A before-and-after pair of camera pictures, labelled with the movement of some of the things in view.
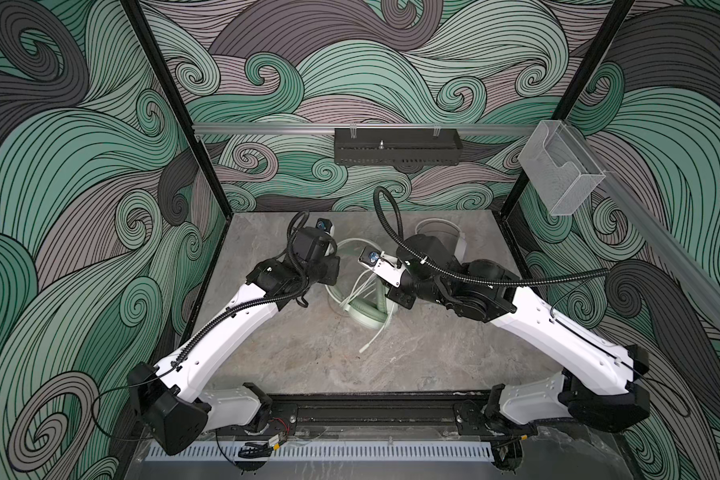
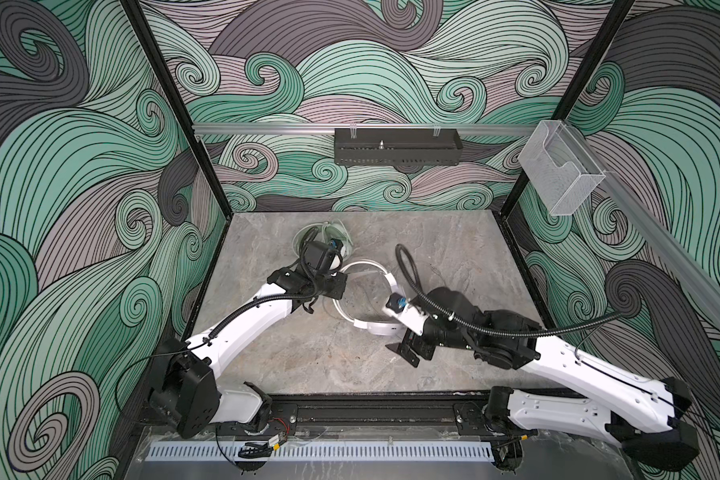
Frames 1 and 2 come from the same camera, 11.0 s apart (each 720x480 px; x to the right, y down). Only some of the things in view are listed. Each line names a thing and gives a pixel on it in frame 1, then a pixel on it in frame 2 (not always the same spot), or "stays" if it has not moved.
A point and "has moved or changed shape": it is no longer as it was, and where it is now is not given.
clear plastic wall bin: (560, 168) stays
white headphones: (461, 239) -> (388, 327)
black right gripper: (401, 294) -> (417, 341)
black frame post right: (602, 38) stays
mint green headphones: (360, 290) has moved or changed shape
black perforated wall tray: (396, 146) stays
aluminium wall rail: (330, 128) stays
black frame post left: (137, 14) stays
